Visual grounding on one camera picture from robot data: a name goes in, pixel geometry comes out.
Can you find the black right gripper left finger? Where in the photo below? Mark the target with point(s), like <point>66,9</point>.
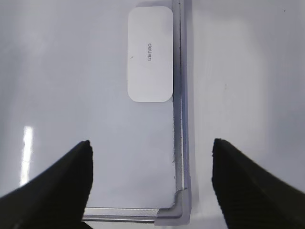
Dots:
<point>55,199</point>

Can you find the white rectangular board eraser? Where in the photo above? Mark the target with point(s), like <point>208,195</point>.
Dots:
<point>150,54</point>

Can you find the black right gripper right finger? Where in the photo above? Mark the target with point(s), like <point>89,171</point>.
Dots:
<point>249,196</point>

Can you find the white framed whiteboard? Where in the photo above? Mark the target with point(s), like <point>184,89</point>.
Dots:
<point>63,80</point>

